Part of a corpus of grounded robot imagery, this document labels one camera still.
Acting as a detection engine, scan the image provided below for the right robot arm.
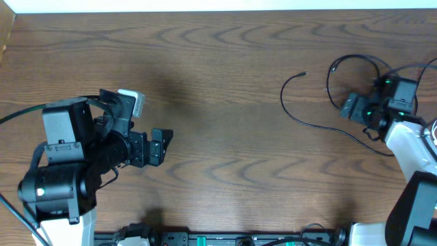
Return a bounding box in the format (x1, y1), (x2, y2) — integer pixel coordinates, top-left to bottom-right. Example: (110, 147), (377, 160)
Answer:
(341, 76), (436, 246)

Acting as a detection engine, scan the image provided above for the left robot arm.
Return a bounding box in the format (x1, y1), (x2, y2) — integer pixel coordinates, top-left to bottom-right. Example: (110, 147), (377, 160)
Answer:
(18, 90), (173, 245)

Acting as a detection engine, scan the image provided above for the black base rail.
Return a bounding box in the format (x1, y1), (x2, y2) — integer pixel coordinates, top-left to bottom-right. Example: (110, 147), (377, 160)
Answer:
(94, 223), (346, 246)

